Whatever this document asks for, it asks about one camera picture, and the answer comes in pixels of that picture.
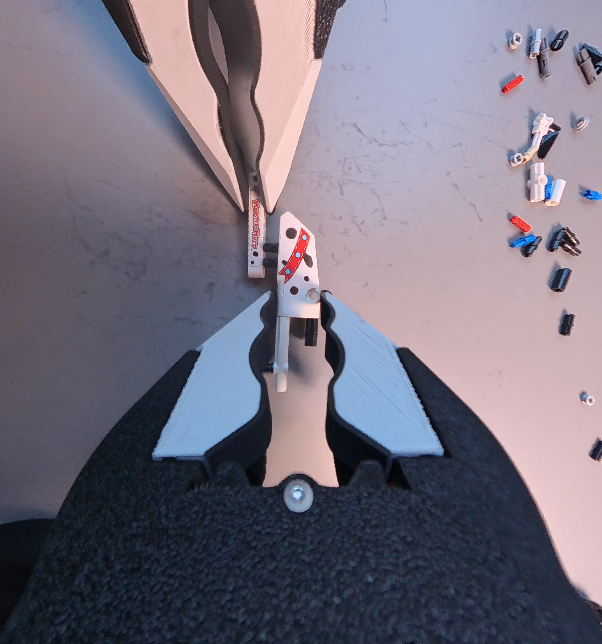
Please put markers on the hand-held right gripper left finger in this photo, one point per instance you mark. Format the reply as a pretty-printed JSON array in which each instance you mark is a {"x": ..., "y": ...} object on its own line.
[{"x": 216, "y": 397}]

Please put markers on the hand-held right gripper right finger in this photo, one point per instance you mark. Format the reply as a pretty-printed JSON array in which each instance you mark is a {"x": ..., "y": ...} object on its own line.
[{"x": 381, "y": 397}]

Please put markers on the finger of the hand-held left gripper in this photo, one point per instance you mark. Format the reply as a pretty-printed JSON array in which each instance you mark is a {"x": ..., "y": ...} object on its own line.
[
  {"x": 289, "y": 70},
  {"x": 180, "y": 70}
]

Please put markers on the white spotted toy brick assembly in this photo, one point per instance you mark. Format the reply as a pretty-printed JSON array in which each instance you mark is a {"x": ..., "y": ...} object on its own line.
[{"x": 296, "y": 267}]

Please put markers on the white beam with red label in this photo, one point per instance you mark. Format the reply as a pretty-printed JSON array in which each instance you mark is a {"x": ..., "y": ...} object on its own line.
[{"x": 257, "y": 242}]

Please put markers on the grey desk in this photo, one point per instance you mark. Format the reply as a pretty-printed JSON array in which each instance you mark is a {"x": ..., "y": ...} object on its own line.
[{"x": 100, "y": 252}]

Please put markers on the scattered small building pieces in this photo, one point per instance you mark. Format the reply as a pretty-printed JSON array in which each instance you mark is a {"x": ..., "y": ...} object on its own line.
[{"x": 538, "y": 184}]

